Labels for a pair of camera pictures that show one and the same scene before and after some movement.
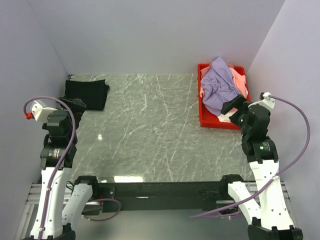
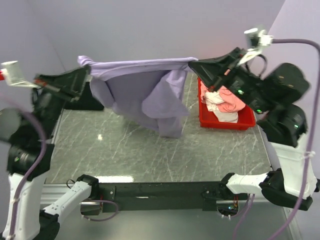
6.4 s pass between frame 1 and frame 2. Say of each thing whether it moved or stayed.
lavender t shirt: moved
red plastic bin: stayed
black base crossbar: stayed
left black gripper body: moved
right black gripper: moved
